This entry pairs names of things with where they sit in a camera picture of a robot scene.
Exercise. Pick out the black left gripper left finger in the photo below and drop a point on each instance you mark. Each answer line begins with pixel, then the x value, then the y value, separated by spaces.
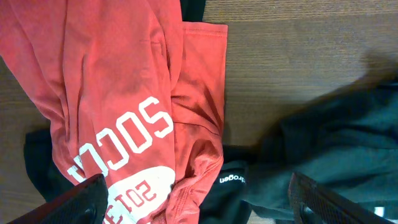
pixel 86 203

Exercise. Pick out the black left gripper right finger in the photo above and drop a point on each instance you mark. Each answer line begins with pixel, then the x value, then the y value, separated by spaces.
pixel 312 203

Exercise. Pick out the dark green t-shirt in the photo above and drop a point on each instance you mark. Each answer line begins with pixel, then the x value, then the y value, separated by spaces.
pixel 347 143

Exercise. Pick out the black garment with white logo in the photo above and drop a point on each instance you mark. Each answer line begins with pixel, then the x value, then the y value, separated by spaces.
pixel 223 203

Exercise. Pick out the red soccer t-shirt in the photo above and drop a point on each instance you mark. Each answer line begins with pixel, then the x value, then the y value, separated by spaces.
pixel 131 91

